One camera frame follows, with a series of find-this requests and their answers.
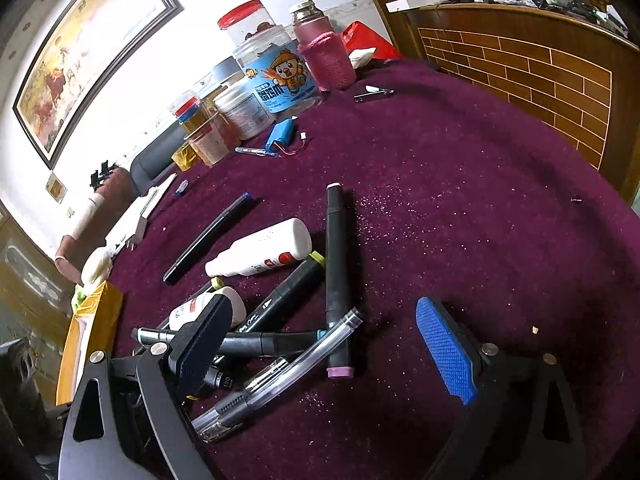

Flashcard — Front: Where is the clear jar red lid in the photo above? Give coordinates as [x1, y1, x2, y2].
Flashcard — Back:
[217, 0, 274, 47]

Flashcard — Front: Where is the brown armchair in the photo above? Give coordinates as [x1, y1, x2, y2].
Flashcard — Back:
[53, 168, 138, 284]

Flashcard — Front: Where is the white pill bottle red label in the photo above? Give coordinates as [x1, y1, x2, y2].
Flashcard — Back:
[168, 286, 247, 332]

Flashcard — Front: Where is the yellow-edged white tray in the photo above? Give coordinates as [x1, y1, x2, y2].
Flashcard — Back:
[55, 281, 124, 405]

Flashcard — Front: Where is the wooden brick-pattern cabinet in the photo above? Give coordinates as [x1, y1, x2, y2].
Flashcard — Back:
[373, 0, 639, 202]

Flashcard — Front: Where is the pink insulated flask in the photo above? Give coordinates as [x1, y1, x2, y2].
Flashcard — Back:
[291, 0, 356, 91]

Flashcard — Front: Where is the black marker blue cap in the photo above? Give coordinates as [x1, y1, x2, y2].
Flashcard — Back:
[131, 327, 326, 356]

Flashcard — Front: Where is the white paper stack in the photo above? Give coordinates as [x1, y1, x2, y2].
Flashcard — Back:
[105, 174, 177, 256]

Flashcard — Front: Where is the black marker yellow-green cap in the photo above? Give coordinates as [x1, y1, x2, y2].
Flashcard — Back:
[199, 250, 327, 391]

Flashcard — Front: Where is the white squeeze bottle red label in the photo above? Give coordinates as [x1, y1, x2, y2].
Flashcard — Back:
[205, 218, 312, 278]

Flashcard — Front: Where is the slim black pen blue tip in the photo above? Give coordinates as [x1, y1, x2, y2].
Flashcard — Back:
[163, 192, 255, 286]

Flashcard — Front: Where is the red bag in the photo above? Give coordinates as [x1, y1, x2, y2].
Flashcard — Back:
[341, 21, 402, 61]

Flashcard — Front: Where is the orange lidded cup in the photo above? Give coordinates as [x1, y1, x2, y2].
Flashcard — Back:
[186, 122, 236, 167]

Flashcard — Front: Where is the framed landscape painting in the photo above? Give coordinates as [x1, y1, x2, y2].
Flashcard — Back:
[12, 0, 182, 169]

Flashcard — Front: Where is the blue ballpoint pen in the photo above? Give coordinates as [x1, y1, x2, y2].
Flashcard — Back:
[234, 146, 280, 157]

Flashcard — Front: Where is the dark sofa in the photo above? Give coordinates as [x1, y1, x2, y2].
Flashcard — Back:
[129, 122, 186, 196]

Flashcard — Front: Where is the white plastic bag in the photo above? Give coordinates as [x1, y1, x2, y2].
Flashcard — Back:
[80, 246, 113, 295]

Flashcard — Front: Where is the small jar red blue lid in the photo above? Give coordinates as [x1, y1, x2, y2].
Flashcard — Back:
[174, 96, 208, 134]

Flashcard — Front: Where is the clear jar cartoon blue label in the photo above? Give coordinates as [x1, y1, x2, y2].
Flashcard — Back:
[233, 25, 321, 116]

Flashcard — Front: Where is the nail clipper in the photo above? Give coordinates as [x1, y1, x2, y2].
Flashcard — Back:
[354, 84, 395, 104]

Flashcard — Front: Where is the yellow tape roll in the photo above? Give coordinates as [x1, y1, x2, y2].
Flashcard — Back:
[171, 142, 201, 172]

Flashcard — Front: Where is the black marker pink cap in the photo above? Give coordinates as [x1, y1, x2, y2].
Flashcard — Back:
[324, 182, 356, 380]

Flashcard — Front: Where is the white plastic jar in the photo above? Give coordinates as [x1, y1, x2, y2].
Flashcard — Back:
[214, 77, 276, 141]

